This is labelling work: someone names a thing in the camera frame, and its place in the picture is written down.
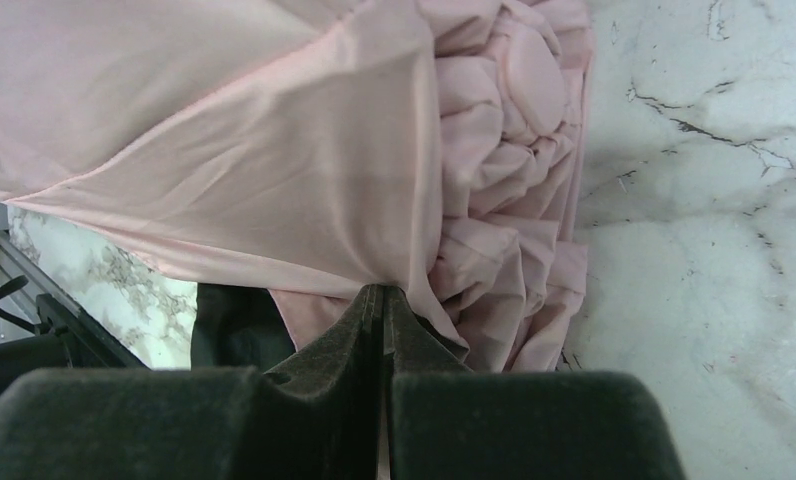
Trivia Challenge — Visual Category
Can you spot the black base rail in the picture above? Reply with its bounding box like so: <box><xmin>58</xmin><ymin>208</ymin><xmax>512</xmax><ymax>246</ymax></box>
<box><xmin>0</xmin><ymin>230</ymin><xmax>146</xmax><ymax>369</ymax></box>

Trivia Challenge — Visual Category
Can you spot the pink folding umbrella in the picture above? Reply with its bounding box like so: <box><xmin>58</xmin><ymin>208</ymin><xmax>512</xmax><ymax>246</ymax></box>
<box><xmin>0</xmin><ymin>1</ymin><xmax>594</xmax><ymax>372</ymax></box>

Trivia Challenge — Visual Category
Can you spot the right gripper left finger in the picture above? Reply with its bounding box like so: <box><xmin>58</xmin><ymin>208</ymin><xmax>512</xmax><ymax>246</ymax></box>
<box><xmin>0</xmin><ymin>285</ymin><xmax>384</xmax><ymax>479</ymax></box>

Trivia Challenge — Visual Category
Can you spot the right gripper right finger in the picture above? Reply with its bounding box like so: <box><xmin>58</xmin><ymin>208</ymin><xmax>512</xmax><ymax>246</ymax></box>
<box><xmin>383</xmin><ymin>287</ymin><xmax>685</xmax><ymax>479</ymax></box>

